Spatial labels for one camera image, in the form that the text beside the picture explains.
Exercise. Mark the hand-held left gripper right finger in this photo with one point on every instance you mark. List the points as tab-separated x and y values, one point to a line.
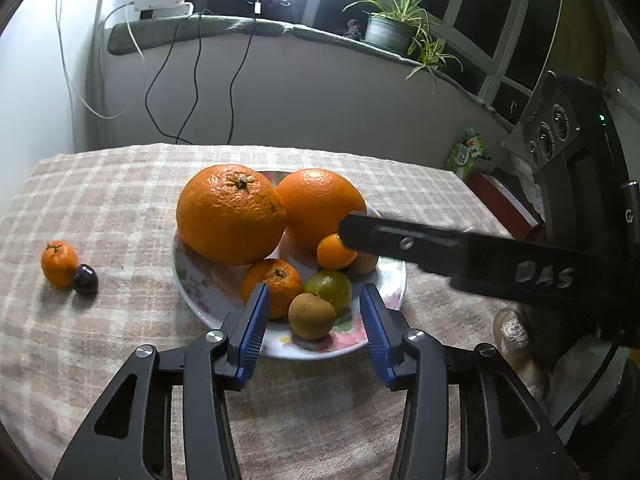
377	340

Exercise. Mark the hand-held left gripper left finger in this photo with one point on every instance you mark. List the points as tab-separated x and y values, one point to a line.
252	332

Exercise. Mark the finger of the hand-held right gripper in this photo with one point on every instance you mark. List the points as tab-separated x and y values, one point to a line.
425	250

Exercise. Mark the medium tangerine with stem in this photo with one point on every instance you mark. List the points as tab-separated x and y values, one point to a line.
270	280

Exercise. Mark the floral white plate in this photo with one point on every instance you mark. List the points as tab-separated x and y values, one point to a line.
210	295

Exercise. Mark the small smooth kumquat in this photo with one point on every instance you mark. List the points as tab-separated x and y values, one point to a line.
331	256

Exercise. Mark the smooth round orange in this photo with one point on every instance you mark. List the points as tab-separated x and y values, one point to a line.
320	205

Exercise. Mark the bumpy large orange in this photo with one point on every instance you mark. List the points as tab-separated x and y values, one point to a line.
225	220

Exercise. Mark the dark plum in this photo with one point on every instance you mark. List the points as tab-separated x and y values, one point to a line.
85	280

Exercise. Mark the small tangerine with stem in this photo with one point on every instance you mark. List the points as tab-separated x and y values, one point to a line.
57	265

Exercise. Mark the white lace cloth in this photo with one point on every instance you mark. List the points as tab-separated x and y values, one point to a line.
525	182

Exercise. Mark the brown kiwi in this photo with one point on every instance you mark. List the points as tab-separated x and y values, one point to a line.
310	316

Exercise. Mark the small brown-green kiwi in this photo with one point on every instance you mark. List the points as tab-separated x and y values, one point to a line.
365	263

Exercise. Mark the green round fruit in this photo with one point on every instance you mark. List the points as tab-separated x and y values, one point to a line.
330	287

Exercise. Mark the red box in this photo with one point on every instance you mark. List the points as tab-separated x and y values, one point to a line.
500	200

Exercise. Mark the green packet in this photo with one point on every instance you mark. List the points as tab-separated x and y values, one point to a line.
465	152

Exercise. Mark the beige knit cloth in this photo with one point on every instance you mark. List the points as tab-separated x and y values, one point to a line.
515	332

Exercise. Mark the potted spider plant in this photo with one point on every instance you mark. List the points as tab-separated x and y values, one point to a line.
387	32

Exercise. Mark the small purple flowering plant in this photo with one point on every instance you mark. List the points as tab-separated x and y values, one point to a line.
353	29

